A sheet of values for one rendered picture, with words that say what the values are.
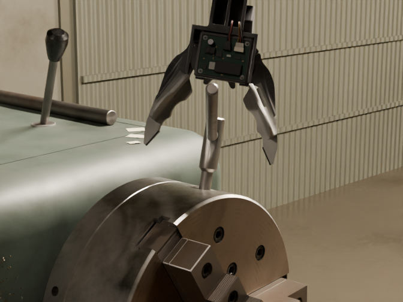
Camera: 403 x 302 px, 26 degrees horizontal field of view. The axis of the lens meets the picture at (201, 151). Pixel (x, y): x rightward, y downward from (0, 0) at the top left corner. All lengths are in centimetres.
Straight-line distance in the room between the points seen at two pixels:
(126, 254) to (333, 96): 460
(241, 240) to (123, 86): 322
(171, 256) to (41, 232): 17
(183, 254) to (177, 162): 27
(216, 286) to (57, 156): 29
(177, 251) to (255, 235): 15
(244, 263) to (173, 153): 21
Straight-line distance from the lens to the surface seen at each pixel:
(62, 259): 99
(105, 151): 113
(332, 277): 418
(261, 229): 107
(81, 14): 403
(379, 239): 472
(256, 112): 98
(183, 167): 118
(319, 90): 536
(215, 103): 83
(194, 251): 93
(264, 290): 109
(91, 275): 95
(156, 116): 99
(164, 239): 94
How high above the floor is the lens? 151
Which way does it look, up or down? 13 degrees down
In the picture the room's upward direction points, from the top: straight up
